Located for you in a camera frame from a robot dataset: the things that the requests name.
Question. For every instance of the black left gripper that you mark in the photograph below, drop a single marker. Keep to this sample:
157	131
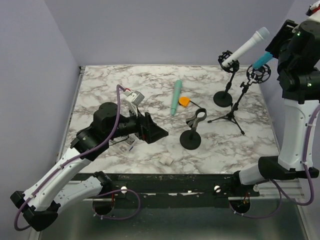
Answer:
153	132

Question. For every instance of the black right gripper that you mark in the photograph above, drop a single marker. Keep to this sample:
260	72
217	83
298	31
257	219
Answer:
284	32

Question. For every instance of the blue microphone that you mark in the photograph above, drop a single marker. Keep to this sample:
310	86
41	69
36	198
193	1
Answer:
265	58

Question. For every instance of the black round-base microphone stand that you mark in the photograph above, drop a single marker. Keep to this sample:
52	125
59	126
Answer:
190	139

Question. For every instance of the mint green microphone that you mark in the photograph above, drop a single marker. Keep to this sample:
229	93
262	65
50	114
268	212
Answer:
176	95

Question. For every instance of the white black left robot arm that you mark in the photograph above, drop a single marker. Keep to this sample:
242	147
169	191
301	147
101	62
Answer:
41	204

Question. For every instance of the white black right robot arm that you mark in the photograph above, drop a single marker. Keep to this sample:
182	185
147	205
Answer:
297	50

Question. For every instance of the white microphone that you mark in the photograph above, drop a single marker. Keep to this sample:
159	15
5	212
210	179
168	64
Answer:
259	36

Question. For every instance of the clear plastic screw box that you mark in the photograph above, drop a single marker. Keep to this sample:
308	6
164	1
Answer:
126	145

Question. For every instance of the small white plastic fitting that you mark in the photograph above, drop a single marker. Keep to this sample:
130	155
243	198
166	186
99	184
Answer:
166	160

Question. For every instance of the orange tape measure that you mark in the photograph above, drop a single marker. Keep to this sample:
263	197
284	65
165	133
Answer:
184	101

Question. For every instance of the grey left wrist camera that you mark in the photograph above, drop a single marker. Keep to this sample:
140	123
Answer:
134	98

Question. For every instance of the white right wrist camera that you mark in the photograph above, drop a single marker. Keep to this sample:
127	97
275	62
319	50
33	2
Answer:
313	8

